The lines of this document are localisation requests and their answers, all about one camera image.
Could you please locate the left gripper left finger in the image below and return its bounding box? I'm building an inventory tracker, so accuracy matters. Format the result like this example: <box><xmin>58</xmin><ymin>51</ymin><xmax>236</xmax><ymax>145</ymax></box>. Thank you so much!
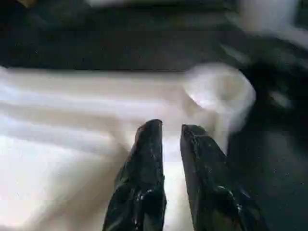
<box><xmin>102</xmin><ymin>119</ymin><xmax>167</xmax><ymax>231</ymax></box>

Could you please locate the white plastic table top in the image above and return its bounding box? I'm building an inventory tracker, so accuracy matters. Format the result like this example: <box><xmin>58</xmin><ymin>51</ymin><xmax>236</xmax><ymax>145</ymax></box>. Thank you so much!
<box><xmin>0</xmin><ymin>62</ymin><xmax>257</xmax><ymax>231</ymax></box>

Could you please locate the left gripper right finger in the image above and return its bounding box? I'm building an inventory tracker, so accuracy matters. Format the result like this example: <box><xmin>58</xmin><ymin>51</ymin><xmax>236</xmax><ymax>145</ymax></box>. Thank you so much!
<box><xmin>180</xmin><ymin>124</ymin><xmax>270</xmax><ymax>231</ymax></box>

